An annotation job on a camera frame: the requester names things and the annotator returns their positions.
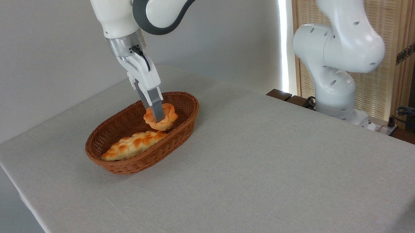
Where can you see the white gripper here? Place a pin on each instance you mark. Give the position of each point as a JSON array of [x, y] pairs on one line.
[[144, 75]]

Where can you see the round orange bread bun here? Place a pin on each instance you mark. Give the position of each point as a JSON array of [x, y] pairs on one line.
[[169, 118]]

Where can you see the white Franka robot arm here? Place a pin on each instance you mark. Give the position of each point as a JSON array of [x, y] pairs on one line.
[[337, 43]]

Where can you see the long braided bread loaf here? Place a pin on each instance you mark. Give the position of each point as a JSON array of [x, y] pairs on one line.
[[134, 144]]

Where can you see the brown wicker oval basket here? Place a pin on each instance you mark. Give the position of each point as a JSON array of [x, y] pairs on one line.
[[143, 162]]

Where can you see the grey tablecloth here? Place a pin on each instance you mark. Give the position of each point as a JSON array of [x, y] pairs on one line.
[[260, 195]]

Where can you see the black screen hinge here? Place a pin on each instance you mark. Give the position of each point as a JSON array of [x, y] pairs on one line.
[[406, 53]]

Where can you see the wooden slatted folding screen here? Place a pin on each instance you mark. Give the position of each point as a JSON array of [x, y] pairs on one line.
[[395, 7]]

